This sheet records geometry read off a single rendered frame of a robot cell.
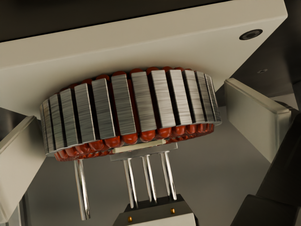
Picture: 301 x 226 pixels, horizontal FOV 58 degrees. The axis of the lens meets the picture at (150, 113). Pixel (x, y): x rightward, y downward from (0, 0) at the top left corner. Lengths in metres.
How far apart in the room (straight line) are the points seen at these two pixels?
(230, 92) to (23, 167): 0.13
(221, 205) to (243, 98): 0.30
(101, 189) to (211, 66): 0.31
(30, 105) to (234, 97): 0.13
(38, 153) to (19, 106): 0.03
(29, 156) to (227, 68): 0.13
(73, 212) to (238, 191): 0.25
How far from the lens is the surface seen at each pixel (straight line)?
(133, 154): 0.30
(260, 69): 0.26
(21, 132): 0.17
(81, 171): 0.26
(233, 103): 0.18
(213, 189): 0.44
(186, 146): 0.43
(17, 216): 0.41
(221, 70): 0.18
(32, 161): 0.18
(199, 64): 0.16
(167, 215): 0.21
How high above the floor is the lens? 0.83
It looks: 9 degrees down
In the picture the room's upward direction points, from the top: 169 degrees clockwise
